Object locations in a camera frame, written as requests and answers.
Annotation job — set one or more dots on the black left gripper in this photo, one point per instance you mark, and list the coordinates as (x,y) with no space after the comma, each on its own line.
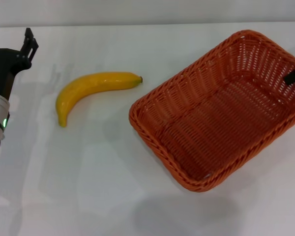
(2,64)

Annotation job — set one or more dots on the yellow plastic banana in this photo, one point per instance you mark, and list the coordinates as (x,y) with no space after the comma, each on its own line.
(88,83)

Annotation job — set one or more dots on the orange woven plastic basket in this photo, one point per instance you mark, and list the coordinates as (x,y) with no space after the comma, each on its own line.
(211,127)

